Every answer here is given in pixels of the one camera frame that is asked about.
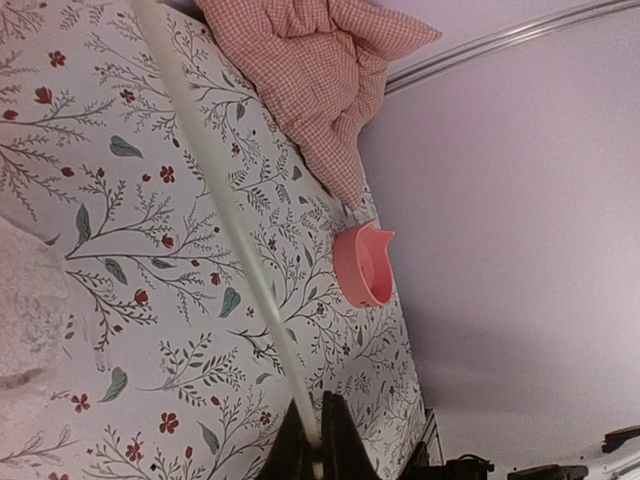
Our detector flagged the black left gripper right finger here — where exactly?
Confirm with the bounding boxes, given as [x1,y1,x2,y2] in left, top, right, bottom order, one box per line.
[321,391,380,480]

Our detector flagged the pink gingham cushion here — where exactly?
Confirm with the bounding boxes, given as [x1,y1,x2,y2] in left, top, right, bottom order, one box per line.
[198,0,442,209]

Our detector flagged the white flexible tent pole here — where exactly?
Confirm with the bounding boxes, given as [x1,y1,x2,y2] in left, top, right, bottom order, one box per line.
[129,0,326,480]

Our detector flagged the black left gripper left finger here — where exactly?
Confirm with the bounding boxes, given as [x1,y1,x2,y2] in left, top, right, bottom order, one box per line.
[262,401,314,480]

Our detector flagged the right aluminium frame post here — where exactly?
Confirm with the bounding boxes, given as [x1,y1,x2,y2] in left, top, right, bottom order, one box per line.
[385,0,639,96]

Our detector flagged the pink cat-ear pet bowl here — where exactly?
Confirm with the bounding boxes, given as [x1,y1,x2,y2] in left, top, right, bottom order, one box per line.
[333,220,395,308]

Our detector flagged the striped pet tent fabric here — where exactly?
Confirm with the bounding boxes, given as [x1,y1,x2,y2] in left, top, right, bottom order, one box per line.
[1,219,70,448]

